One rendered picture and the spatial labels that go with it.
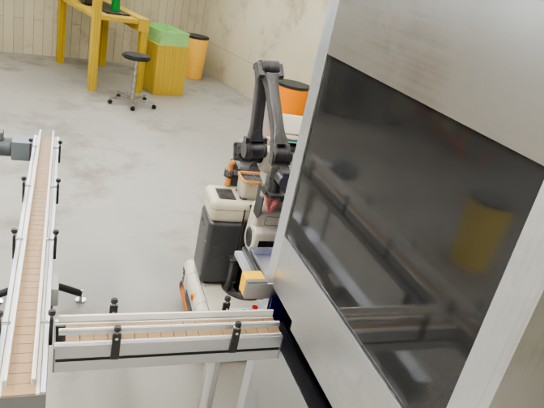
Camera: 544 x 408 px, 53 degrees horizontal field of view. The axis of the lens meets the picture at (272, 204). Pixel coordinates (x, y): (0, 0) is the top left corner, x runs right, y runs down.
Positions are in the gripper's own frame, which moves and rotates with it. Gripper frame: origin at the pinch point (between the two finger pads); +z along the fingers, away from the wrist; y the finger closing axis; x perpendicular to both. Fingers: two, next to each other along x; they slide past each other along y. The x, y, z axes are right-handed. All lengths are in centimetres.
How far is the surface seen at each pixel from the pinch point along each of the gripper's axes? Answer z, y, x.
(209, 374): 32, 58, -32
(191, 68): 97, -722, 108
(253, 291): 8.5, 45.7, -18.0
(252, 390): 49, 50, -11
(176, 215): 110, -207, 8
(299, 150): -41, 41, -12
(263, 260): 19.9, 6.7, -0.3
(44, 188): 16, -43, -88
